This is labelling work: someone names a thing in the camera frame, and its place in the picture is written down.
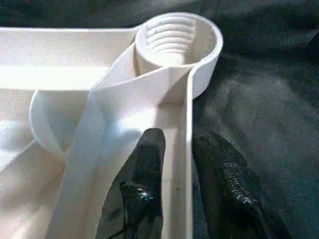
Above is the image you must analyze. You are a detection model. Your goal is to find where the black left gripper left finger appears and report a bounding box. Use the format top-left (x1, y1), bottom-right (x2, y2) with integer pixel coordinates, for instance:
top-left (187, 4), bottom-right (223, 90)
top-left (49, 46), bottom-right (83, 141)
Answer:
top-left (96, 127), bottom-right (167, 239)

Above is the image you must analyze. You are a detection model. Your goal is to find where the white plastic table top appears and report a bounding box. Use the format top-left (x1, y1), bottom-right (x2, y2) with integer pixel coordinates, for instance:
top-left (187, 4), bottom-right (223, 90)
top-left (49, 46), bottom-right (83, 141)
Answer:
top-left (0, 11), bottom-right (224, 239)

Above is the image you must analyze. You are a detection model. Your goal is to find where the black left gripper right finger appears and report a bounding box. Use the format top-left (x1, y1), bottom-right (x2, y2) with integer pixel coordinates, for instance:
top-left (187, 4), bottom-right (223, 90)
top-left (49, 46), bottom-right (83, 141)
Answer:
top-left (192, 131), bottom-right (293, 239)

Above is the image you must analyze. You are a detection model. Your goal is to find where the black work mat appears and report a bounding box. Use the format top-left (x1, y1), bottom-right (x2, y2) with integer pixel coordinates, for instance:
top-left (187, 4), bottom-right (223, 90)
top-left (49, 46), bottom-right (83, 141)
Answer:
top-left (0, 0), bottom-right (319, 239)

